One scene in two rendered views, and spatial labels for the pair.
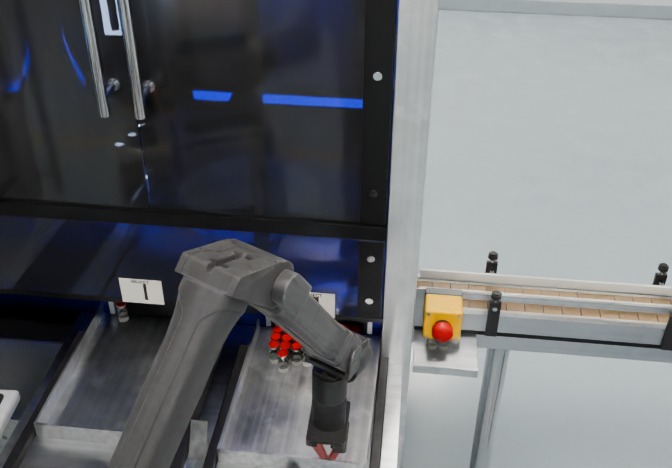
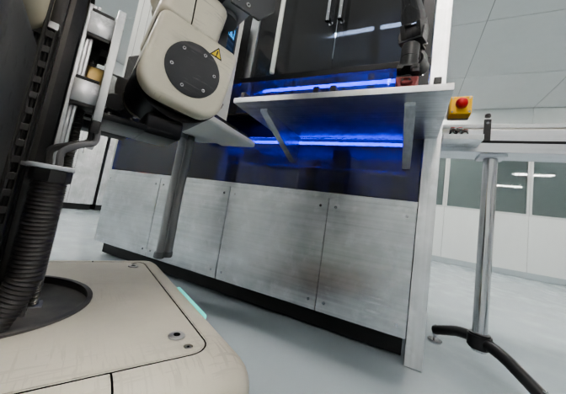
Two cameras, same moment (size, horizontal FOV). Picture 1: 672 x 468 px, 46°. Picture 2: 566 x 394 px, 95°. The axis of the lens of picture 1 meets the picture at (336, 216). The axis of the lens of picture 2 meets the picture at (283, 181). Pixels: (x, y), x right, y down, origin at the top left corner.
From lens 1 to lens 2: 1.54 m
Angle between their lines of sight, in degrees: 45
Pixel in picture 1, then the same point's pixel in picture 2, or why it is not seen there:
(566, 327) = (536, 134)
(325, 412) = (408, 57)
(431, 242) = not seen: hidden behind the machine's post
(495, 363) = (489, 173)
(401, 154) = (439, 23)
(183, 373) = not seen: outside the picture
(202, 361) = not seen: outside the picture
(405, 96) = (441, 0)
